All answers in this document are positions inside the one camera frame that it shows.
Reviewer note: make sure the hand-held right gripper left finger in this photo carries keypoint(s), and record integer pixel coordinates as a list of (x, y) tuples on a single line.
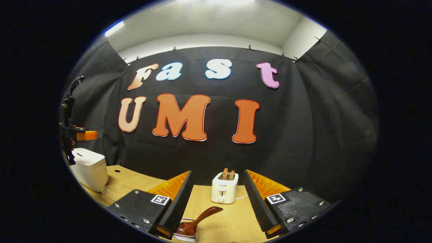
[(180, 202)]

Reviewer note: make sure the white toaster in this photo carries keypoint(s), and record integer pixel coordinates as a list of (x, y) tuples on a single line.
[(224, 190)]

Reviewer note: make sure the clear rice container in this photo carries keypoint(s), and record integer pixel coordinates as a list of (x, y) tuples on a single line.
[(114, 194)]

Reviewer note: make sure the white rice cooker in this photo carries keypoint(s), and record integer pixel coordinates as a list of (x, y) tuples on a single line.
[(89, 168)]

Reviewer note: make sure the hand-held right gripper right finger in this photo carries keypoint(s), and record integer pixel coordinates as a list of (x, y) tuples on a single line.
[(258, 206)]

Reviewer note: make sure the brown wooden spoon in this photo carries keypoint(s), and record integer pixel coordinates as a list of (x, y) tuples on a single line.
[(202, 214)]

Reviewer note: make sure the brown toast slice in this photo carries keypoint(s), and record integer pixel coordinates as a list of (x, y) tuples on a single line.
[(224, 173), (232, 175)]

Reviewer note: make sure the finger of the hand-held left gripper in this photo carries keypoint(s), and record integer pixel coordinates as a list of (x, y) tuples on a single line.
[(86, 135)]

